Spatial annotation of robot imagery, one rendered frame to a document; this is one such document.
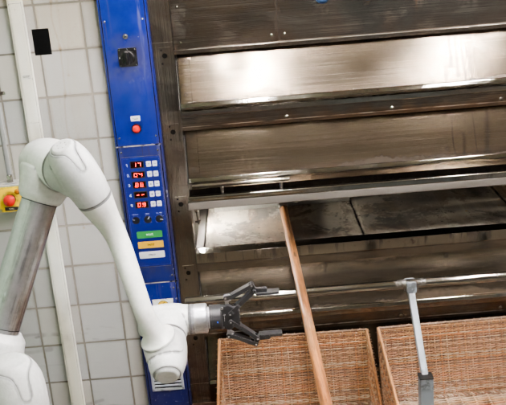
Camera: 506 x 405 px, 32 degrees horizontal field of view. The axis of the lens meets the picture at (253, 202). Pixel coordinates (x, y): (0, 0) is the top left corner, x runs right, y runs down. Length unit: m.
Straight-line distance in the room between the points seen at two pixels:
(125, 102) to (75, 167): 0.71
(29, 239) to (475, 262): 1.63
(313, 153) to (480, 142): 0.58
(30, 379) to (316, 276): 1.25
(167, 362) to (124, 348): 0.89
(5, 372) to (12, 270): 0.30
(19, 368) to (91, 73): 1.10
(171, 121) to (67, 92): 0.36
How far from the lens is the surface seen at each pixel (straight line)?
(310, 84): 3.03
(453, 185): 3.05
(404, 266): 3.30
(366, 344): 3.32
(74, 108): 3.09
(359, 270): 3.27
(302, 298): 2.72
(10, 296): 2.55
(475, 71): 3.12
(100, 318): 3.34
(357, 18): 3.04
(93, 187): 2.39
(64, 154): 2.36
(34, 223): 2.52
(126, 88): 3.02
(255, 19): 3.02
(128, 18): 2.99
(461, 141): 3.17
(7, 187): 3.14
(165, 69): 3.03
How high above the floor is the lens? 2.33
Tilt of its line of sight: 18 degrees down
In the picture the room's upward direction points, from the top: 5 degrees counter-clockwise
